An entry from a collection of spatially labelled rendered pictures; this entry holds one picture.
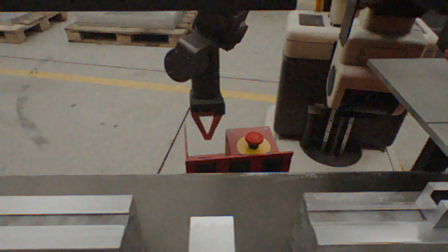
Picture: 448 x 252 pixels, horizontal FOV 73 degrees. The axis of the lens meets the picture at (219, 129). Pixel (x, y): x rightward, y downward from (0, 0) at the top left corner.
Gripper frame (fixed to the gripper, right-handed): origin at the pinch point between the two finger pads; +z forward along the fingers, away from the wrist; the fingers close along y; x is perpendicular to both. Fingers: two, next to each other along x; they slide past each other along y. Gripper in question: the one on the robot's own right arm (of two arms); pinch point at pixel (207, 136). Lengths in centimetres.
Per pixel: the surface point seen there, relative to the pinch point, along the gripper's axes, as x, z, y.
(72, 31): -116, 5, -267
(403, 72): 29.2, -16.5, 16.3
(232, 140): 5.5, 2.0, -1.2
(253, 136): 9.4, -0.3, 2.3
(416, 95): 27.1, -14.9, 22.6
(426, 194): 18.8, -10.1, 36.9
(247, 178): 4.6, -2.4, 20.6
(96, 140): -63, 54, -116
